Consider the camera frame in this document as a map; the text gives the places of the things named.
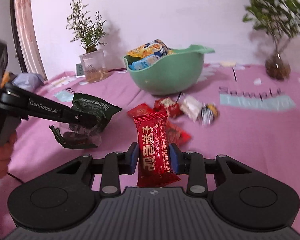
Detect small red candy packet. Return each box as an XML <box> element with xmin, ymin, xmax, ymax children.
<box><xmin>153</xmin><ymin>97</ymin><xmax>183</xmax><ymax>119</ymax></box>

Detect person's left hand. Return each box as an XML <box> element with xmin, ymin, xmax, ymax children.
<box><xmin>0</xmin><ymin>132</ymin><xmax>17</xmax><ymax>179</ymax></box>

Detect green snack bag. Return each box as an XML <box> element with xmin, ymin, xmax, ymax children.
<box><xmin>49</xmin><ymin>93</ymin><xmax>122</xmax><ymax>150</ymax></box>

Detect leafy plant in glass vase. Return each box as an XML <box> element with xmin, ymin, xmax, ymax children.
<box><xmin>242</xmin><ymin>0</ymin><xmax>300</xmax><ymax>81</ymax></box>

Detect pink patterned curtain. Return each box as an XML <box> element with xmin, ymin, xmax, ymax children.
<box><xmin>14</xmin><ymin>0</ymin><xmax>47</xmax><ymax>79</ymax></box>

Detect white nougat candy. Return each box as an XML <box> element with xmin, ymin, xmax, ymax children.
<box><xmin>180</xmin><ymin>95</ymin><xmax>203</xmax><ymax>122</ymax></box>

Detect pink printed tablecloth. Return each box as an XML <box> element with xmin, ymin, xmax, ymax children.
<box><xmin>0</xmin><ymin>66</ymin><xmax>300</xmax><ymax>238</ymax></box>

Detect small teal clock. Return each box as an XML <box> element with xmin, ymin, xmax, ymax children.
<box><xmin>76</xmin><ymin>63</ymin><xmax>85</xmax><ymax>76</ymax></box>

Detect black gold candy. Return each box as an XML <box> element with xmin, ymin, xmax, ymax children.
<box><xmin>201</xmin><ymin>104</ymin><xmax>219</xmax><ymax>125</ymax></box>

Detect green plastic bowl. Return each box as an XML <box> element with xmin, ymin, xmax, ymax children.
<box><xmin>123</xmin><ymin>44</ymin><xmax>215</xmax><ymax>95</ymax></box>

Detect light blue snack bar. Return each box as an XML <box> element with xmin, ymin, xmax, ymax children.
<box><xmin>129</xmin><ymin>54</ymin><xmax>160</xmax><ymax>71</ymax></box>

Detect red Chinese text snack pack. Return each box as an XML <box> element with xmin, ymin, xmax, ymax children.
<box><xmin>133</xmin><ymin>112</ymin><xmax>180</xmax><ymax>187</ymax></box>

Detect light blue folded cloth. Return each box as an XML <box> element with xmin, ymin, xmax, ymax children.
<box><xmin>12</xmin><ymin>73</ymin><xmax>44</xmax><ymax>92</ymax></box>

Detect red patterned snack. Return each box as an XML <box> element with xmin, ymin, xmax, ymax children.
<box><xmin>127</xmin><ymin>103</ymin><xmax>191</xmax><ymax>146</ymax></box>

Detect feathery plant in white pot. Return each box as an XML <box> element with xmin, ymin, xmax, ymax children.
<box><xmin>66</xmin><ymin>0</ymin><xmax>109</xmax><ymax>83</ymax></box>

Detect orange round object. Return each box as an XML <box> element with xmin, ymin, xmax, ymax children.
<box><xmin>0</xmin><ymin>72</ymin><xmax>11</xmax><ymax>88</ymax></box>

